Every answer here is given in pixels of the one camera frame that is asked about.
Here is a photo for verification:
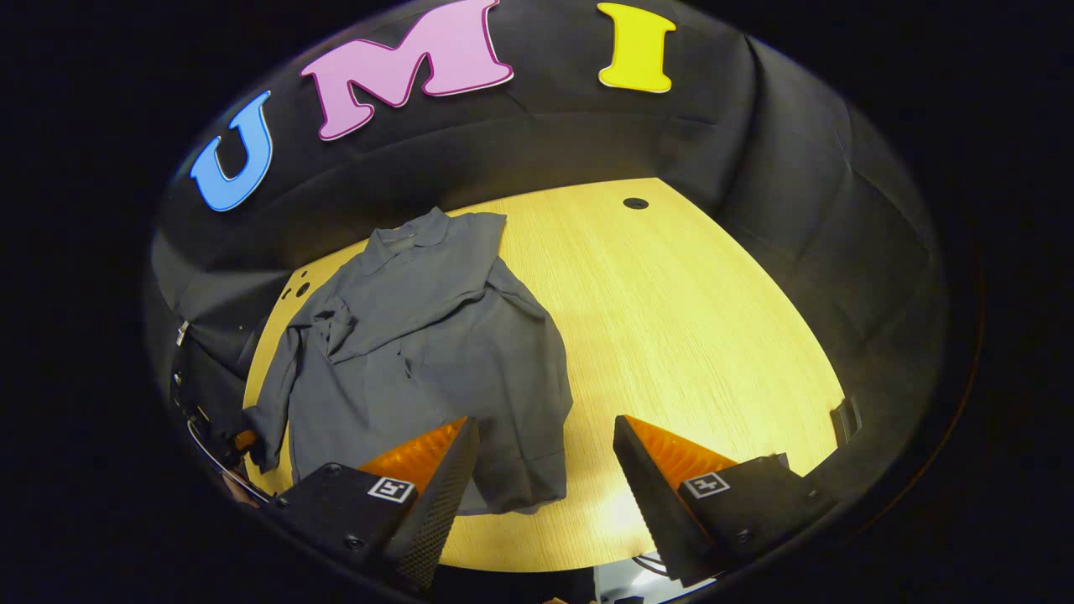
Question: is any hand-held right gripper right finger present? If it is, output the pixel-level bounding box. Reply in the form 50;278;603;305
613;414;840;588

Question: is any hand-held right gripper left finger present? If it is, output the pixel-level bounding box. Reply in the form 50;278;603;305
273;417;481;592

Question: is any grey long-sleeved shirt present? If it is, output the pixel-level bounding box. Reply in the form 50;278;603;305
243;207;575;515

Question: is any black backdrop cloth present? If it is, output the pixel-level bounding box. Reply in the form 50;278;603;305
149;0;949;504

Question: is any black cable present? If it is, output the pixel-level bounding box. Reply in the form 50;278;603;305
629;551;674;581

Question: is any black table edge bracket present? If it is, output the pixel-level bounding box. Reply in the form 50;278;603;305
829;397;863;447

